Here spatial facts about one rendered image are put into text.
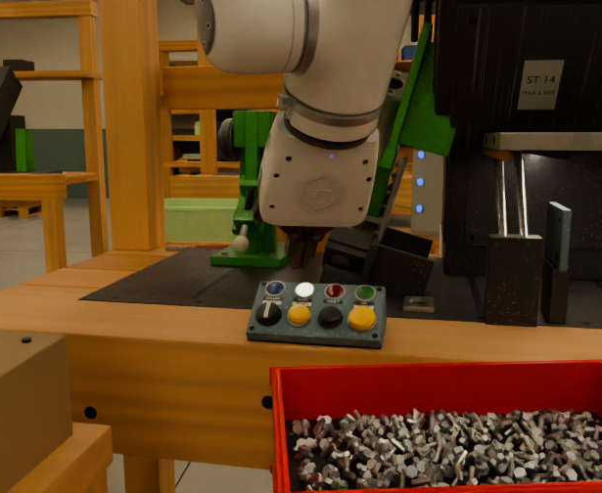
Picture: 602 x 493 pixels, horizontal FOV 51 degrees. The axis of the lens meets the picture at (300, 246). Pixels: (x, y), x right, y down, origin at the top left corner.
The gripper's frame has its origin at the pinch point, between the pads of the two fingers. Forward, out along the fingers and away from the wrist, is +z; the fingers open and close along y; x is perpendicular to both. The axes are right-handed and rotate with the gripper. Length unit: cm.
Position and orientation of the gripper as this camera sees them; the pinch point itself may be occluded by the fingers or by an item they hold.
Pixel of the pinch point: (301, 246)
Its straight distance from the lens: 63.9
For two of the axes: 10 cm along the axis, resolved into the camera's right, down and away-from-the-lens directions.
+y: 9.8, 0.1, 2.0
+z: -1.5, 7.0, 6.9
